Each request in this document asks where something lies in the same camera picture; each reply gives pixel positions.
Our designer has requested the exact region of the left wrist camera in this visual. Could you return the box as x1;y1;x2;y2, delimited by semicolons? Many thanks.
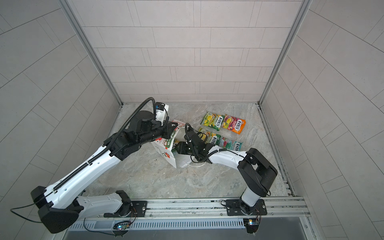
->
155;102;169;125

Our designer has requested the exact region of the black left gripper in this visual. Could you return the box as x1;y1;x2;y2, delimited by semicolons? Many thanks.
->
136;120;180;147

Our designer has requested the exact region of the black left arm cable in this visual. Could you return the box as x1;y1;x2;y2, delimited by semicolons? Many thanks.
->
10;191;55;224

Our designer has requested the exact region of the white floral paper bag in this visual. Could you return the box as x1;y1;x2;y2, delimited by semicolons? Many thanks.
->
152;120;192;169

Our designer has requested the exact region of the orange pink candy bag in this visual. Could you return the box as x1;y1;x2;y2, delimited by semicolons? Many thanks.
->
222;115;246;135

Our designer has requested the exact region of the green circuit board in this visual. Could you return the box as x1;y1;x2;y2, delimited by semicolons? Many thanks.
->
113;221;131;231
243;218;260;234

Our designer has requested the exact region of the left green circuit board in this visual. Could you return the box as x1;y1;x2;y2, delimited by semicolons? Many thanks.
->
113;221;131;231

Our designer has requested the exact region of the green yellow candy bag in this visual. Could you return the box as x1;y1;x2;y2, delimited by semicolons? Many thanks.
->
201;112;224;131
198;128;222;145

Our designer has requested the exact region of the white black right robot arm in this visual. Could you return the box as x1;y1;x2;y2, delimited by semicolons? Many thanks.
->
176;123;278;215

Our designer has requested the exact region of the aluminium mounting rail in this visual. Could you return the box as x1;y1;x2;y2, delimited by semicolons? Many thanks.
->
80;196;310;221

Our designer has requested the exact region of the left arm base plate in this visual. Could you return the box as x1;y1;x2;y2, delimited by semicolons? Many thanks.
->
103;201;148;218

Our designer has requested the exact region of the white ventilation grille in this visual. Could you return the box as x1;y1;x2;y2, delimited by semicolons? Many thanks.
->
69;218;245;232

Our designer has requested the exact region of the teal snack pack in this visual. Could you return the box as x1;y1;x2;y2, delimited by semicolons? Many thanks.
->
217;137;243;151

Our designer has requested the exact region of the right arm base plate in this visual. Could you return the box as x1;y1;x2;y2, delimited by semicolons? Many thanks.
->
221;199;268;216

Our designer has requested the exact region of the right green circuit board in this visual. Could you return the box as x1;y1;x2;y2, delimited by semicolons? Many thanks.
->
243;218;260;234

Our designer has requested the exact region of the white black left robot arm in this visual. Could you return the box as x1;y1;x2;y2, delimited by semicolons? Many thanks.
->
31;97;177;234

